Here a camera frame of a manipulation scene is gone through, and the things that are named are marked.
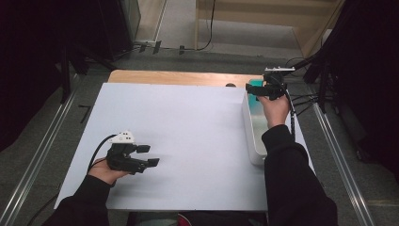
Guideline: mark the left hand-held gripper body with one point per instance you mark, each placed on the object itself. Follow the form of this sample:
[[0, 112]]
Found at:
[[120, 157]]

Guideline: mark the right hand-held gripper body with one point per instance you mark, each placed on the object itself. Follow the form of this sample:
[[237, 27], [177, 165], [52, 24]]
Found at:
[[276, 84]]

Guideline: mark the white plastic storage box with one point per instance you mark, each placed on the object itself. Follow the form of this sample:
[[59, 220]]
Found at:
[[255, 138]]

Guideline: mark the person's left hand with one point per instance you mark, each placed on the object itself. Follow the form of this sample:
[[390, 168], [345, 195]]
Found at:
[[105, 171]]

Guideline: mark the person's right hand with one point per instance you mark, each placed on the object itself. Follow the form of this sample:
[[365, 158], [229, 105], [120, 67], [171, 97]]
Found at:
[[276, 109]]

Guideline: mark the small dark object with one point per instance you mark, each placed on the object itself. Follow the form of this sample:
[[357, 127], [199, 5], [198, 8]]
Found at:
[[230, 85]]

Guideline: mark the light wooden shelf unit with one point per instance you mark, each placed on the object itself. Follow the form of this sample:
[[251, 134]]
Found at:
[[260, 19]]

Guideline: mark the wooden table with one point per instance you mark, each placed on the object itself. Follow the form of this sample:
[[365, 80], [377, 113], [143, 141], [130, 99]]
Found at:
[[175, 77]]

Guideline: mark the black curtain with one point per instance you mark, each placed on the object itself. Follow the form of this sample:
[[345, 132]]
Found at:
[[34, 56], [367, 78]]

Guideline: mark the black metal stand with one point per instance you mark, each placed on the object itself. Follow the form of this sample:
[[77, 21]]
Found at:
[[65, 75]]

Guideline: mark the grey metal cabinet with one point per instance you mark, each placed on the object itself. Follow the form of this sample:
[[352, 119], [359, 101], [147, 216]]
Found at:
[[131, 19]]

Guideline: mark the aluminium floor rail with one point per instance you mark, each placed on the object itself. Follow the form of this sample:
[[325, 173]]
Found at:
[[342, 163], [37, 150]]

